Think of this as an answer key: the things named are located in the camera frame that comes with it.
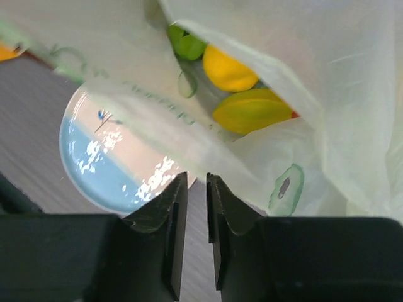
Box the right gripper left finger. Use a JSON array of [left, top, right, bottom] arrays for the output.
[[1, 172, 188, 301]]

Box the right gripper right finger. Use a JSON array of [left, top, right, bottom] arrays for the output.
[[207, 174, 402, 301]]

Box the cream and blue ceramic plate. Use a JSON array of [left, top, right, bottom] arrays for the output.
[[59, 87, 184, 215]]

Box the yellow fake pear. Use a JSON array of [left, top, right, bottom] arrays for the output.
[[202, 44, 259, 92]]

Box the green avocado print plastic bag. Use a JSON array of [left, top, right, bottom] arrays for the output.
[[1, 1, 402, 220]]

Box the green fake fruit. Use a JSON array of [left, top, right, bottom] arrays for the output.
[[167, 25, 207, 61]]

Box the orange cloth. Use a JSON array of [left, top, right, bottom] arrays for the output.
[[0, 42, 21, 62]]

